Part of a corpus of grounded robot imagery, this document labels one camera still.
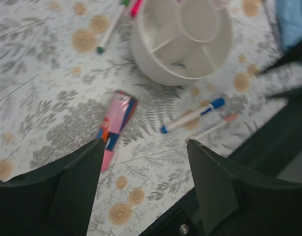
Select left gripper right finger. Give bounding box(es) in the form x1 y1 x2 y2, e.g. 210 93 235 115
187 140 302 236

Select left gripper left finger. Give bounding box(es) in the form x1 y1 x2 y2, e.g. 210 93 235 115
0 138 105 236

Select orange capped white marker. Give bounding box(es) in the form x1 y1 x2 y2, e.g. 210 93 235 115
193 114 238 139

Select purple highlighter pen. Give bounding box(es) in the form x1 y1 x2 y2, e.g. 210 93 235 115
130 0 143 17

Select blue capped white marker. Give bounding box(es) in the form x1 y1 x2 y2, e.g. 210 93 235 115
160 97 225 134

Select pink pack of pens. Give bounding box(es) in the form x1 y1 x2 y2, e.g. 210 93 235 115
97 90 138 172

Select floral table mat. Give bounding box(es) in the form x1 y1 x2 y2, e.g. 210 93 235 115
0 0 302 236

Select white round divided organizer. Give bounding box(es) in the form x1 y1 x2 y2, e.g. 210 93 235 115
131 0 233 86

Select light blue shorts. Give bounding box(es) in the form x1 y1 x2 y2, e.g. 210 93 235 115
275 0 302 50

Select thin purple gel pen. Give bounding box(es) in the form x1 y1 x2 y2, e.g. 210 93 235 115
262 0 280 49

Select green capped white marker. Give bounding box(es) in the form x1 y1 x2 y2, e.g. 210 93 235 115
96 0 130 54

